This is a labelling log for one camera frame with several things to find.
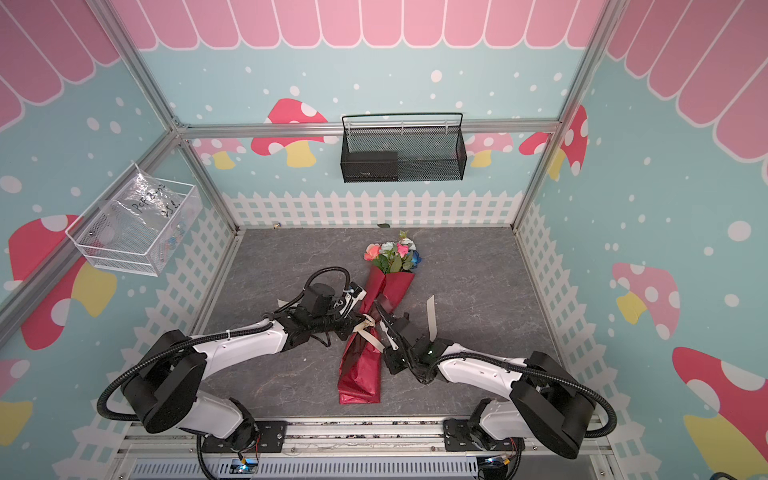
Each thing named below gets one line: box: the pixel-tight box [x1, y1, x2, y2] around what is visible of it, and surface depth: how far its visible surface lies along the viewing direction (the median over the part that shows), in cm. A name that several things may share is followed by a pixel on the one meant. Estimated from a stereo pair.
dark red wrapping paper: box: [338, 264, 415, 405], surface depth 85 cm
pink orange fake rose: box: [364, 243, 382, 261], surface depth 111 cm
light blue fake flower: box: [378, 230, 416, 274], surface depth 106 cm
